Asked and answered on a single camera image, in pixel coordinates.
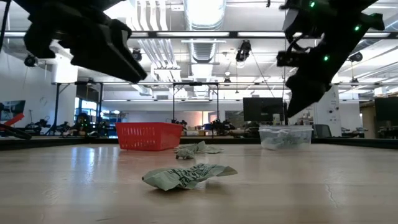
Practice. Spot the dark office chair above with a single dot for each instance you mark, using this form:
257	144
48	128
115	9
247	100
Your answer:
321	130

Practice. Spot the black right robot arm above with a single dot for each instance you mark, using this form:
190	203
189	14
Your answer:
342	15

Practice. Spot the person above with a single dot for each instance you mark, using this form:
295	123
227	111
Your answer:
82	123

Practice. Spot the green stevia packet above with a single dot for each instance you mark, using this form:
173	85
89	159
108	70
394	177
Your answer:
200	146
275	143
180	179
293	140
185	153
214	150

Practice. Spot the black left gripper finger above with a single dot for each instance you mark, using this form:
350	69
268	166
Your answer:
118	59

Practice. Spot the clear plastic container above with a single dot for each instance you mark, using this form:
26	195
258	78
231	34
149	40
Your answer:
308	133

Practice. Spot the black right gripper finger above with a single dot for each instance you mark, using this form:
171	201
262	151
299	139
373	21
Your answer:
301	93

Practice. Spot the black computer monitor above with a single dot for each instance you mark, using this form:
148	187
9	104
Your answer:
387	109
261	109

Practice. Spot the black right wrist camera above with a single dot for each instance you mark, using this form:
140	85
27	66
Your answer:
290	59

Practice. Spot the red background tool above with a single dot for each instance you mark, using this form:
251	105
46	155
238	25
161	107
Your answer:
14	119

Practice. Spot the black overhead camera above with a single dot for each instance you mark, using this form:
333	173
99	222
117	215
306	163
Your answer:
243	51

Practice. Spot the dark wall screen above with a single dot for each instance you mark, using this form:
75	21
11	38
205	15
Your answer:
14	109

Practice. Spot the red plastic slotted basket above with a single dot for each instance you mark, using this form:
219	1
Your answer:
146	137

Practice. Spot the black hanging camera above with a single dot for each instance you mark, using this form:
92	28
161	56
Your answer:
139	56
356	57
31	63

